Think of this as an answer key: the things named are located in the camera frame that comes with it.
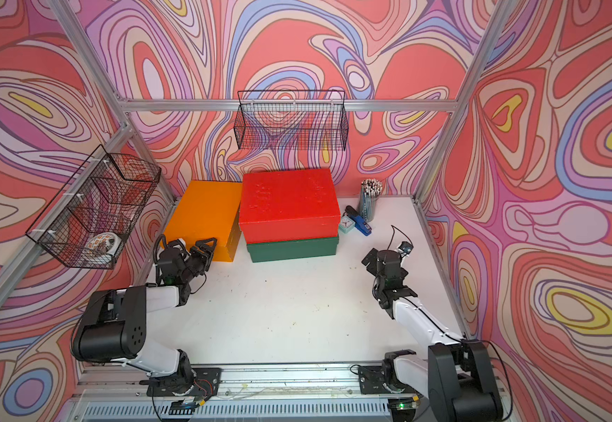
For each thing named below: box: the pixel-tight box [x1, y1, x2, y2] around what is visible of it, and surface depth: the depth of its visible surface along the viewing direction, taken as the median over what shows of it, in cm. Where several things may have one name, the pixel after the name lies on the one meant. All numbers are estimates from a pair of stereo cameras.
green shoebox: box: [246, 236, 340, 263], surface depth 95 cm
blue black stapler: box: [342, 204, 372, 237], surface depth 110 cm
